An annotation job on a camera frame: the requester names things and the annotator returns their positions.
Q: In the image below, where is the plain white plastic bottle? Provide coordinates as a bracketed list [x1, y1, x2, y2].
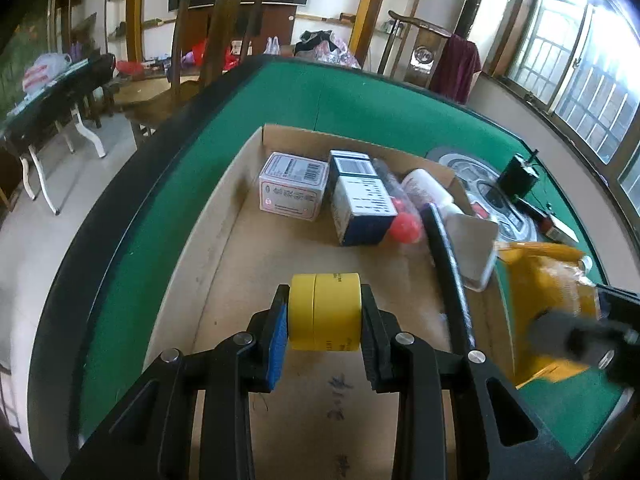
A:
[401, 169, 463, 218]

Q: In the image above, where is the low wooden table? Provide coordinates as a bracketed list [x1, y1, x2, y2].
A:
[112, 72, 201, 126]

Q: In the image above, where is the yellow packet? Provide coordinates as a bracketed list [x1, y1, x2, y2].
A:
[495, 241, 601, 390]

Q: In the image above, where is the wooden chair with glass ornament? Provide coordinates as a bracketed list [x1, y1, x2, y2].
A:
[377, 10, 451, 88]

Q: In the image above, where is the standing air conditioner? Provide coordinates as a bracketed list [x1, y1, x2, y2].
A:
[452, 0, 513, 48]

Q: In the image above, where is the white red plastic bag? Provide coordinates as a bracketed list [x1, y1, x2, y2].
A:
[22, 52, 72, 93]

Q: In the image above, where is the black device on stand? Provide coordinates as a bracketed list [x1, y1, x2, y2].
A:
[500, 149, 556, 221]

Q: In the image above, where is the cardboard box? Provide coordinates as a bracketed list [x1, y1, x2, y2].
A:
[142, 124, 521, 480]

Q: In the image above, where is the small pink white box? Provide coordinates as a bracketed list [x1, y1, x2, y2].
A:
[259, 152, 330, 222]

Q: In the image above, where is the yellow tape roll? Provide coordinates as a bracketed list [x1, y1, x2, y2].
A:
[289, 272, 363, 352]

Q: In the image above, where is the green flower wall mural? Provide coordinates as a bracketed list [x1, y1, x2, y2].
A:
[0, 5, 56, 126]

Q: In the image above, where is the barred window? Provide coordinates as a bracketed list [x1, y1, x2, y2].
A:
[505, 0, 640, 186]

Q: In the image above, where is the maroon cloth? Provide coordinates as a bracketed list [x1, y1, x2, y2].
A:
[430, 35, 482, 105]

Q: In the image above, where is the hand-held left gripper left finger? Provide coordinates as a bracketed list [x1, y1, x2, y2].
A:
[60, 284, 292, 480]

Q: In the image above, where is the clear tube of red balls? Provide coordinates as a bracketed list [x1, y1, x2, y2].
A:
[372, 157, 423, 245]

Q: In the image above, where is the grey round table panel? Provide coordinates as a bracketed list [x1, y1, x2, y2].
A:
[425, 146, 538, 243]

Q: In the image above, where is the pile of clothes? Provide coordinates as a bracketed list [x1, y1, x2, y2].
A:
[294, 30, 362, 68]

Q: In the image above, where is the brown wooden chair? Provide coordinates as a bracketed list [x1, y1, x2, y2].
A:
[125, 0, 276, 146]

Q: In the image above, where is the dark folding table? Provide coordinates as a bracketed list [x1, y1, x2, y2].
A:
[0, 52, 117, 216]

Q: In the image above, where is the long black box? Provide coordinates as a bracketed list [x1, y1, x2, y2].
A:
[420, 202, 478, 356]

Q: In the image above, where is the white blue medicine box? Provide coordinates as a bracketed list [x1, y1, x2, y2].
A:
[327, 150, 398, 247]

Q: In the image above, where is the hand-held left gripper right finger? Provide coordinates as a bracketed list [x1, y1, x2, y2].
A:
[360, 284, 583, 480]

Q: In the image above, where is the wooden wall shelf unit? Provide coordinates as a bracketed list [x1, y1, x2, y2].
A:
[105, 0, 436, 71]

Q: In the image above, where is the red grey slim box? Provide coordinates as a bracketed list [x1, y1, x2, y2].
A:
[542, 215, 581, 243]

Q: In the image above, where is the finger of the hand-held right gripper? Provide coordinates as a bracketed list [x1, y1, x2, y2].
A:
[527, 310, 608, 363]

